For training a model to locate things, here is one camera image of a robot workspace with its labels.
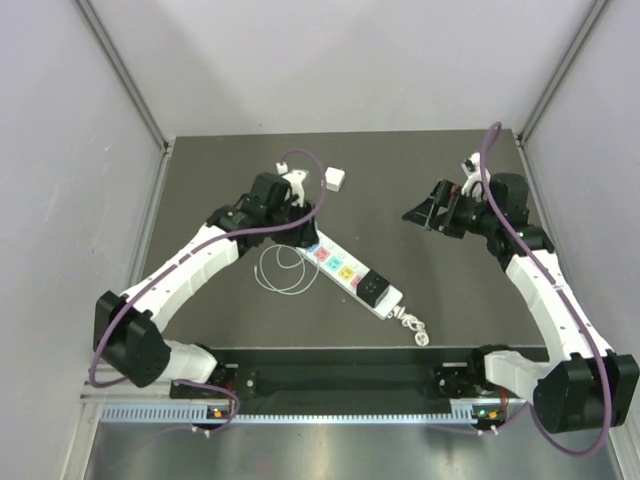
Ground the white coiled power cord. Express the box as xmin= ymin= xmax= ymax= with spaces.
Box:
xmin=387 ymin=307 xmax=432 ymax=347

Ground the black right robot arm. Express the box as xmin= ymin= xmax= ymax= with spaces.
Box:
xmin=402 ymin=173 xmax=639 ymax=433

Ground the black power plug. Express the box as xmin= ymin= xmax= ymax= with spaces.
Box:
xmin=356 ymin=270 xmax=390 ymax=308

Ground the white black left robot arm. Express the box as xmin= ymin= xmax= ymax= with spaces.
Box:
xmin=93 ymin=169 xmax=319 ymax=397

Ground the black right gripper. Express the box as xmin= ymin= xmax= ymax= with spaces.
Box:
xmin=401 ymin=180 xmax=498 ymax=239

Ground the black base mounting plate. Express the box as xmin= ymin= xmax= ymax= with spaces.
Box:
xmin=204 ymin=345 xmax=506 ymax=402

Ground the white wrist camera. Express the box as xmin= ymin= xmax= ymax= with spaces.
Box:
xmin=461 ymin=152 xmax=486 ymax=202
xmin=276 ymin=161 xmax=309 ymax=207

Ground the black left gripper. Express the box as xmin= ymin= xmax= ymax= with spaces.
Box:
xmin=265 ymin=198 xmax=318 ymax=250

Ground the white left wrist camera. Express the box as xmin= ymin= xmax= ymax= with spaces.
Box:
xmin=276 ymin=161 xmax=309 ymax=207

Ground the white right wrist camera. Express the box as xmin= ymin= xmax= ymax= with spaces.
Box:
xmin=461 ymin=152 xmax=486 ymax=202

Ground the white cube charger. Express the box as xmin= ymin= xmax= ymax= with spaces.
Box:
xmin=325 ymin=167 xmax=346 ymax=192

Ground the white multicolour power strip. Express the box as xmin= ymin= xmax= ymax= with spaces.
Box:
xmin=298 ymin=233 xmax=403 ymax=320

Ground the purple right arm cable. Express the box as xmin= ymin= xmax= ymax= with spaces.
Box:
xmin=479 ymin=121 xmax=615 ymax=457

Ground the thin teal white cable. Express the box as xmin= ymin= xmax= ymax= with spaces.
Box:
xmin=253 ymin=243 xmax=321 ymax=295

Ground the grey slotted cable duct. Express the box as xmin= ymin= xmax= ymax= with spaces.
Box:
xmin=99 ymin=399 xmax=506 ymax=425

